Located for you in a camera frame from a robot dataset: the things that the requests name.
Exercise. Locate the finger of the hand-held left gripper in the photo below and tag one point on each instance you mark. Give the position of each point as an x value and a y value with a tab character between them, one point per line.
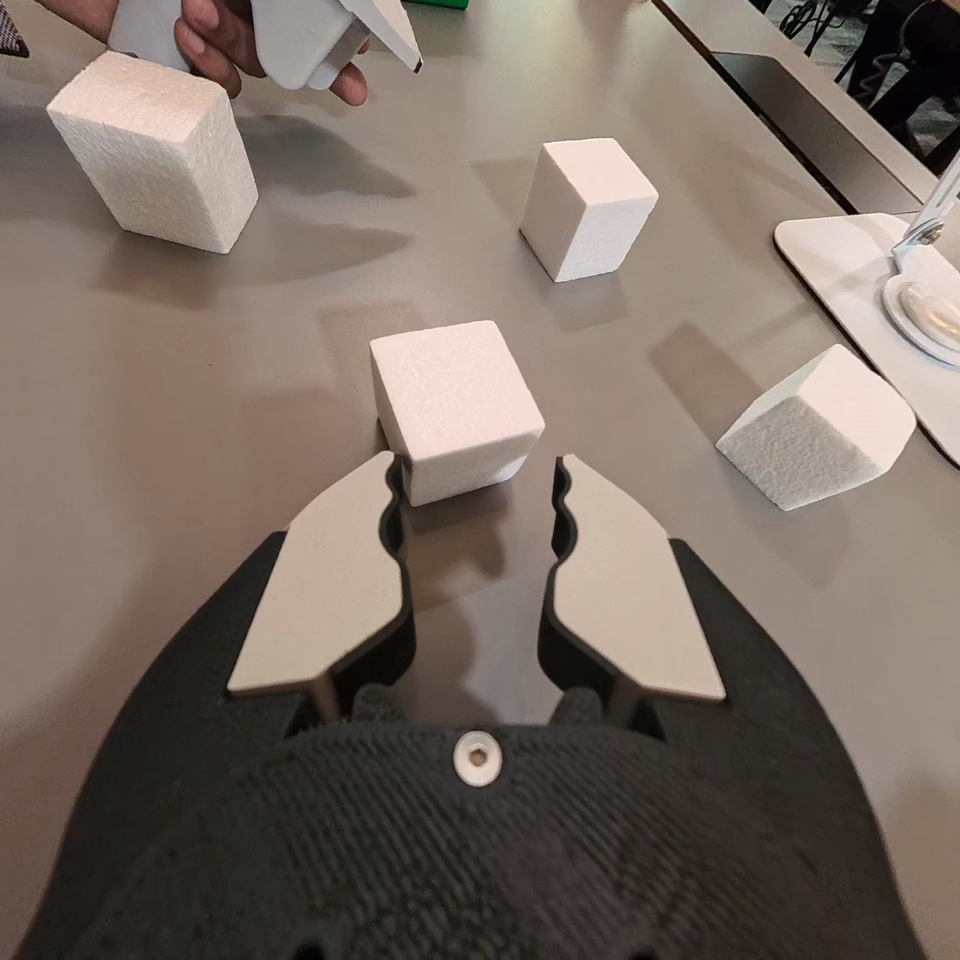
390	30

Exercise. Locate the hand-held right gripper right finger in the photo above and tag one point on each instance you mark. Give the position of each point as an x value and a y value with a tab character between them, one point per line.
630	600

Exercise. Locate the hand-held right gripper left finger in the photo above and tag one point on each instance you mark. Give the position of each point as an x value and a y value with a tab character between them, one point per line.
322	592

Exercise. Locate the white foam block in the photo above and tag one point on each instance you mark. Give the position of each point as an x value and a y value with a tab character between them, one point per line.
450	397
150	150
585	210
817	435

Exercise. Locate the adjacent grey desk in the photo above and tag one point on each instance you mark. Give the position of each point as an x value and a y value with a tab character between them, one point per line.
720	22

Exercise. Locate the person's left hand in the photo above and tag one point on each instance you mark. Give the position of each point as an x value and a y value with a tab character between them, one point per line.
214	37

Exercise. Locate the green box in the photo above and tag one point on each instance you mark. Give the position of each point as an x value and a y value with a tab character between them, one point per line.
439	4

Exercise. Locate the white flat stand base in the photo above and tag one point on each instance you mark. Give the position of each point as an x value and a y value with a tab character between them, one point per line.
832	262

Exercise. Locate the white round disc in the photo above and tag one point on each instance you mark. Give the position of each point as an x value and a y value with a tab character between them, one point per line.
922	315

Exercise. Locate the black chair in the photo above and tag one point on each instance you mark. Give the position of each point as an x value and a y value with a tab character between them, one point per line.
907	75

